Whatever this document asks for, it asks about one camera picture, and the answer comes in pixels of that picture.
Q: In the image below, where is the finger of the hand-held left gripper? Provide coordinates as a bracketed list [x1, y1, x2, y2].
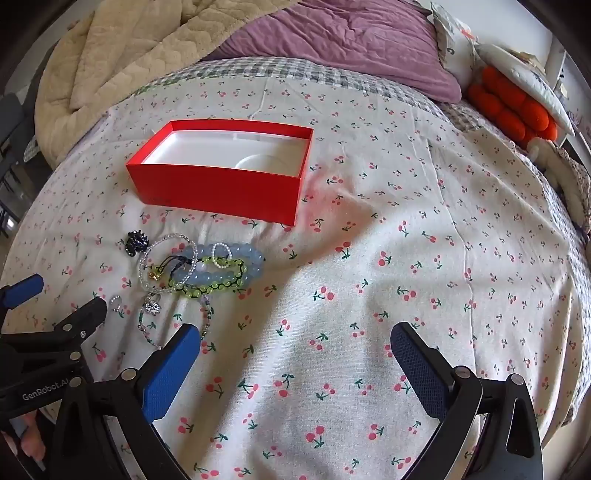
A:
[0, 274, 45, 311]
[0, 296, 108, 370]

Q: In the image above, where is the beige fleece blanket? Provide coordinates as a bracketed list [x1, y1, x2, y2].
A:
[34, 0, 301, 169]

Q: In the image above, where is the white shelf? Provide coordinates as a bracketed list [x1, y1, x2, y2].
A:
[545, 37, 591, 153]

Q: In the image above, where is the small pearl bracelet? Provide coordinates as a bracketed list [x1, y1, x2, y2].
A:
[211, 243, 232, 271]

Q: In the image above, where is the green bead bracelet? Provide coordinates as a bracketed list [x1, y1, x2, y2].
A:
[168, 258, 247, 301]

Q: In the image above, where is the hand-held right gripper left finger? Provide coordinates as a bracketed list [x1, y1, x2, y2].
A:
[48, 322, 203, 480]

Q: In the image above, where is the red cardboard box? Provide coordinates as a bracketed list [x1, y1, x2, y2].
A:
[126, 119, 315, 227]

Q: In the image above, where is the cherry print bedsheet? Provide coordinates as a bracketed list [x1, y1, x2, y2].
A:
[0, 76, 587, 480]

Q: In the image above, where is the purple quilt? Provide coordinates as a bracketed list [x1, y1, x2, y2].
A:
[203, 0, 462, 103]

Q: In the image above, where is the white quilted pillow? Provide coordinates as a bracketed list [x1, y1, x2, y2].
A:
[475, 44, 575, 137]

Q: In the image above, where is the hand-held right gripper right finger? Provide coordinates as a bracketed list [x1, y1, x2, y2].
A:
[390, 321, 544, 480]

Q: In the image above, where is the clear crystal bead bracelet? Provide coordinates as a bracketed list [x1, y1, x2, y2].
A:
[137, 234, 199, 292]

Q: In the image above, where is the white plush toy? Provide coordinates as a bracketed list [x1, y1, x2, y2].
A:
[526, 138, 591, 227]

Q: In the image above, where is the person's left hand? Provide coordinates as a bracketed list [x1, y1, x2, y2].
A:
[14, 412, 47, 469]

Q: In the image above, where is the blue bead bracelet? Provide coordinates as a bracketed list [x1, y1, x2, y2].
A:
[182, 242, 267, 294]

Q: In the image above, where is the black cord bracelet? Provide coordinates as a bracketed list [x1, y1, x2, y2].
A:
[147, 251, 195, 282]

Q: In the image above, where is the white floral pillow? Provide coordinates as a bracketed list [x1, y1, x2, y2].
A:
[429, 2, 481, 88]

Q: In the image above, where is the dark chair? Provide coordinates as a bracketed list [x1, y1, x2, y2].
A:
[0, 92, 38, 236]

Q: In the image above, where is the checked seat cushion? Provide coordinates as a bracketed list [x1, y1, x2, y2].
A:
[21, 134, 42, 162]

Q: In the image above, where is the black hair claw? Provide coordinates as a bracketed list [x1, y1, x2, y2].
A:
[124, 232, 151, 256]

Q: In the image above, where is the orange plush cushion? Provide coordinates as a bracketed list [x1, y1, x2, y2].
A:
[466, 67, 561, 148]

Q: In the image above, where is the purple green beaded necklace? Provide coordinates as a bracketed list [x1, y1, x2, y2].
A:
[137, 295, 215, 349]

